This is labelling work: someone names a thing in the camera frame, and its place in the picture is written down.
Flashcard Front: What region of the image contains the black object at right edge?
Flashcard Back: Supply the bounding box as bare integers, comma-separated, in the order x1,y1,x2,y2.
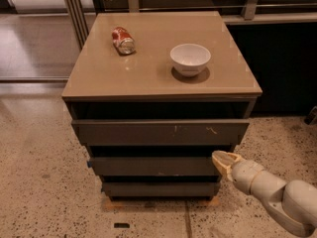
304,105,317,125

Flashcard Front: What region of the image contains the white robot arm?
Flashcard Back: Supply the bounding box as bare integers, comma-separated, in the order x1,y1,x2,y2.
212,151,317,237

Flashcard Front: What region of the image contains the metal railing frame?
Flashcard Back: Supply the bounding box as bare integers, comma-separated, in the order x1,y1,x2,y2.
64,0,317,46

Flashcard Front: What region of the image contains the white ceramic bowl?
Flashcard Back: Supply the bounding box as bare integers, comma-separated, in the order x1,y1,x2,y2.
169,44,211,77

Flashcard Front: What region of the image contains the grey drawer cabinet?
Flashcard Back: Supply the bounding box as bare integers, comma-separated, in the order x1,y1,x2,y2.
61,11,264,201

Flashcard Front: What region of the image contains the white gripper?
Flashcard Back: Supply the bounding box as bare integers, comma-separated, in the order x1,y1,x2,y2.
212,151,264,195

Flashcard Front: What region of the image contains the grey top drawer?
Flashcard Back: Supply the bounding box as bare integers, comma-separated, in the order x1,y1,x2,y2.
71,119,249,146

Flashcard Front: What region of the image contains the grey drawer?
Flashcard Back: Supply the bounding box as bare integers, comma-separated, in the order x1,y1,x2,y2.
71,119,249,146
87,157,220,177
102,182,220,197

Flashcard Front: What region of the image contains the crushed red soda can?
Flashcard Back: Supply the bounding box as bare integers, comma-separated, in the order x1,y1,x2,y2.
112,27,136,55

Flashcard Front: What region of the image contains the grey bottom drawer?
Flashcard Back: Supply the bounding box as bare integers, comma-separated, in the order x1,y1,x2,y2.
102,182,220,197

